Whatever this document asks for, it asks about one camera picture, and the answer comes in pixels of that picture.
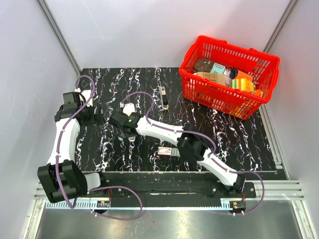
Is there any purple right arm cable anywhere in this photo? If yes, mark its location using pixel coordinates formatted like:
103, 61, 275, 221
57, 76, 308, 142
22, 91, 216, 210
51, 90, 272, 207
120, 91, 265, 215

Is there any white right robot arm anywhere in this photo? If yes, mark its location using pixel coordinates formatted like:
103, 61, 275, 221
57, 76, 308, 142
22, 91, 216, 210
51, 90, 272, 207
109, 112, 245, 197

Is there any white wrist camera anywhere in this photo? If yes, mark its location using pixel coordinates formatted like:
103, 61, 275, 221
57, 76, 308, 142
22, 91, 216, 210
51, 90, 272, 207
74, 88, 93, 107
120, 103, 136, 116

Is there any red plastic shopping basket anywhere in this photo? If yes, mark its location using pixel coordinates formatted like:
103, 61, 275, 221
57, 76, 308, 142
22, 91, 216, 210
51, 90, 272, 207
179, 35, 280, 120

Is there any beige and black stapler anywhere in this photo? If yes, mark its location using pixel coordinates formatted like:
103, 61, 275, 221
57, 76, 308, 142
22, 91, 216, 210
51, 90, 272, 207
159, 86, 168, 110

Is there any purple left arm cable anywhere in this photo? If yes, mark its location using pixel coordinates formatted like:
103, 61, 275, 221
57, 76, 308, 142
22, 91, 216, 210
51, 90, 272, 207
55, 75, 143, 221

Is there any aluminium frame rail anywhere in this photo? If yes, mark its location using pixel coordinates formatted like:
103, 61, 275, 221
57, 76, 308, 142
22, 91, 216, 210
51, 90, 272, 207
32, 179, 306, 210

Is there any light blue stapler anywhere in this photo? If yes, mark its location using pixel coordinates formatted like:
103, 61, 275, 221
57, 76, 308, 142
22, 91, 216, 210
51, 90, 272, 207
128, 136, 136, 142

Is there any teal small box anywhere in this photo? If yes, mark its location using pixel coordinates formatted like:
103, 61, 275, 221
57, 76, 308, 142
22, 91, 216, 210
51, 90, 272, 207
210, 62, 226, 74

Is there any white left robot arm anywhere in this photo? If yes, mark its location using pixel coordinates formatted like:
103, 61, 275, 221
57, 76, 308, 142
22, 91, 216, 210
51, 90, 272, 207
37, 88, 108, 203

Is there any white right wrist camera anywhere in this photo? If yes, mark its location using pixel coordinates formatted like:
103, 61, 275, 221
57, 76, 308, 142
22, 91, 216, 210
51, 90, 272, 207
120, 103, 136, 116

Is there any yellow orange box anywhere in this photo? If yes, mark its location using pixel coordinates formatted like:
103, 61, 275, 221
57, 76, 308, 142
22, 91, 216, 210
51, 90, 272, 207
231, 78, 256, 93

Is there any red white staple box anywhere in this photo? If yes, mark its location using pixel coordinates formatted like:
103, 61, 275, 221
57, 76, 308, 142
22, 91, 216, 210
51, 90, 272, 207
158, 147, 180, 157

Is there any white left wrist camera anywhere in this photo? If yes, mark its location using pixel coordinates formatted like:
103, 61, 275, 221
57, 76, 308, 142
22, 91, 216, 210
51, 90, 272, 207
74, 88, 93, 107

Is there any brown cardboard box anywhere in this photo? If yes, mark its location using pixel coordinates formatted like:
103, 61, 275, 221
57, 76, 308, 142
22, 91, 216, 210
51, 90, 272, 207
194, 72, 226, 86

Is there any orange bottle blue cap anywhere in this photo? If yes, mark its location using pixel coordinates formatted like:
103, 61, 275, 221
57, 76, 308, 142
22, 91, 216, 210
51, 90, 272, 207
229, 68, 253, 82

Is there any brown round pouch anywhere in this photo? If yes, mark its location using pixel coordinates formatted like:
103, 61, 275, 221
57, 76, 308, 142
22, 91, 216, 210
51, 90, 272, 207
193, 58, 214, 72

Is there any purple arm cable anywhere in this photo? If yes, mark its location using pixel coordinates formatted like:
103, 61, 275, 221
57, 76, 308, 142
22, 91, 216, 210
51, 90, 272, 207
120, 91, 265, 215
55, 75, 143, 221

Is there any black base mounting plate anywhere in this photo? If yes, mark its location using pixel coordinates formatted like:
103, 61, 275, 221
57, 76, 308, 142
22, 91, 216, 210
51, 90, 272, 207
102, 172, 256, 210

